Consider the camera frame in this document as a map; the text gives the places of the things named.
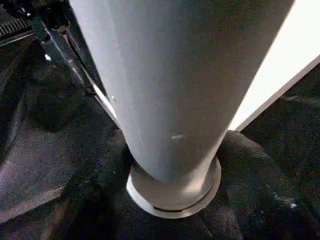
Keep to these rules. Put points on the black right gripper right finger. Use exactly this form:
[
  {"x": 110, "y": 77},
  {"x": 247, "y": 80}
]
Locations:
[{"x": 262, "y": 190}]

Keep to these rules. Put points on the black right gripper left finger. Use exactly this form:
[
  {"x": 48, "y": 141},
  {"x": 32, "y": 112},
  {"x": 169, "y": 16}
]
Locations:
[{"x": 100, "y": 190}]

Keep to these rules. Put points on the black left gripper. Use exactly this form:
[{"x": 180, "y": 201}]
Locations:
[{"x": 50, "y": 37}]

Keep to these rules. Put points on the white plastic table leg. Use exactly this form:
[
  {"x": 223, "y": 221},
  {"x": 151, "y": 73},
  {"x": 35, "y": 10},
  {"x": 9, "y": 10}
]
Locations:
[{"x": 175, "y": 87}]

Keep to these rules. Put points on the white plastic table top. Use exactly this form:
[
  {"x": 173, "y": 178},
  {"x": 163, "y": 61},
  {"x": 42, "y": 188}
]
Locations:
[{"x": 275, "y": 75}]

